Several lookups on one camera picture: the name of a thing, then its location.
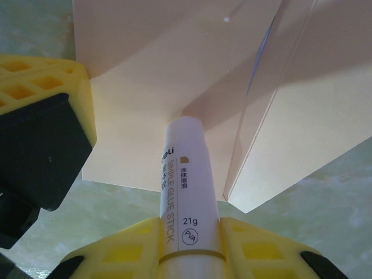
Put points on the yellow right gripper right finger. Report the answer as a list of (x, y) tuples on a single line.
[(261, 258)]

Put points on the white glue stick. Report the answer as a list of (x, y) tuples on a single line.
[(189, 174)]

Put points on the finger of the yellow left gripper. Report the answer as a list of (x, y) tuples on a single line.
[(43, 87)]

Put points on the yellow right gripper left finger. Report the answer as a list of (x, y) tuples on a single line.
[(116, 255)]

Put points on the brown paper envelope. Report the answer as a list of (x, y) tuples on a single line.
[(145, 87)]

